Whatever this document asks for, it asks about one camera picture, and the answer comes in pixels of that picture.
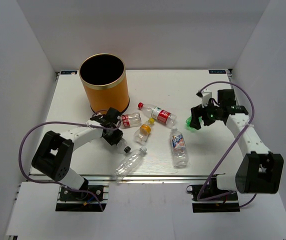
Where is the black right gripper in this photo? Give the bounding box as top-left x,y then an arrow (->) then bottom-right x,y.
189,98 -> 222,130

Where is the black cap black label bottle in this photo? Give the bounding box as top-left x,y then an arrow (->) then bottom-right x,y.
116,138 -> 131,155

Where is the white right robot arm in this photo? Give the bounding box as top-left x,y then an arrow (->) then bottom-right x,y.
189,89 -> 284,200

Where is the green plastic bottle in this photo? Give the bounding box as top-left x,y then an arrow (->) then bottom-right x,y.
185,116 -> 195,133

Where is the blue logo sticker right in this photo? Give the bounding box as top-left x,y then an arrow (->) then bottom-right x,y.
208,69 -> 226,75

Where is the aluminium table edge rail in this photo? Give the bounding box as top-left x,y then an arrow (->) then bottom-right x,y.
26,173 -> 224,185

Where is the blue logo sticker left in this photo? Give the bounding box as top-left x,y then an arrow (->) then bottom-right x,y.
60,70 -> 78,75

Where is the orange cylindrical bin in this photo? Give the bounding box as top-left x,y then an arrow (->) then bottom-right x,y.
78,53 -> 130,113

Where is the red cap cola bottle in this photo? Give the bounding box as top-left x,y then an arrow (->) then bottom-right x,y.
121,112 -> 142,129

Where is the blue label water bottle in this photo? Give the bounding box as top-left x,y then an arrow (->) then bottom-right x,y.
169,127 -> 189,169

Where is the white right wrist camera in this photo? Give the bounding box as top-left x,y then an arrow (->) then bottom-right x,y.
196,88 -> 212,108

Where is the blue logo sticker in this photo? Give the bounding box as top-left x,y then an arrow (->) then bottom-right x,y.
60,70 -> 78,75
208,69 -> 226,75

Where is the red label water bottle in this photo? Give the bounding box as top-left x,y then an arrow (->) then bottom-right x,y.
138,102 -> 177,128

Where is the yellow cap orange label bottle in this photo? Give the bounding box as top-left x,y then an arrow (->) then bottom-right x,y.
133,118 -> 155,145

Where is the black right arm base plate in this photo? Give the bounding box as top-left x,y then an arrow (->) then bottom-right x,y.
186,184 -> 240,214

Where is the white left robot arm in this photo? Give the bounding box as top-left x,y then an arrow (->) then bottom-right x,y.
31,107 -> 123,200

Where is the clear unlabelled plastic bottle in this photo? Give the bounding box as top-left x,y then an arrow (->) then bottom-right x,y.
112,146 -> 147,182

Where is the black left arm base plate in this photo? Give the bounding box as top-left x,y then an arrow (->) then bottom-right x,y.
55,185 -> 109,213

